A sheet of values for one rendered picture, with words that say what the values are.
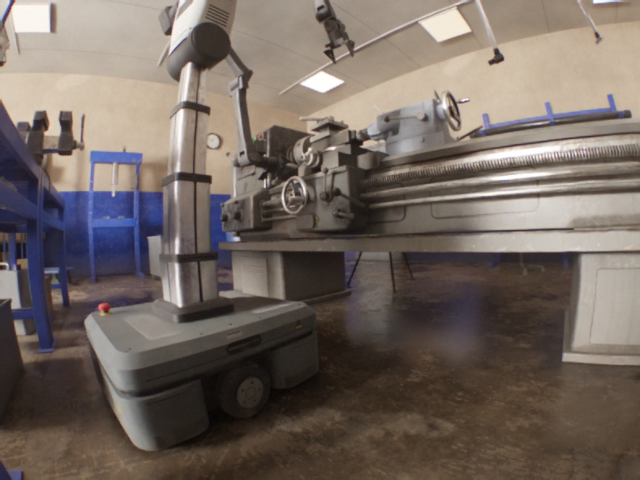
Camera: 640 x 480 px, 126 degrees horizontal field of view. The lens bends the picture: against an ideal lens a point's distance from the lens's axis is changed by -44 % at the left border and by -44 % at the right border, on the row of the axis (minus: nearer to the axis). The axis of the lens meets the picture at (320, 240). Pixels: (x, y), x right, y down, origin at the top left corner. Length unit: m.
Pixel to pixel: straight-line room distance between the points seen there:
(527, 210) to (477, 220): 0.21
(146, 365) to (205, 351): 0.14
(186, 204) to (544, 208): 1.19
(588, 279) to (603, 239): 0.19
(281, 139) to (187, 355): 1.84
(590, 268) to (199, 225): 1.27
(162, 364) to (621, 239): 1.21
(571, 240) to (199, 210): 1.12
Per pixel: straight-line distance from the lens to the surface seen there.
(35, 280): 1.56
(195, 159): 0.90
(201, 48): 1.00
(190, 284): 0.84
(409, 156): 1.34
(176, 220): 0.84
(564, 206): 1.16
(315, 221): 1.47
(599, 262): 1.13
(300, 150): 2.07
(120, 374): 0.63
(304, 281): 2.02
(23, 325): 1.95
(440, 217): 1.26
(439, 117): 1.57
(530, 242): 0.99
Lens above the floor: 0.47
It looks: 1 degrees down
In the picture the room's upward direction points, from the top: 2 degrees counter-clockwise
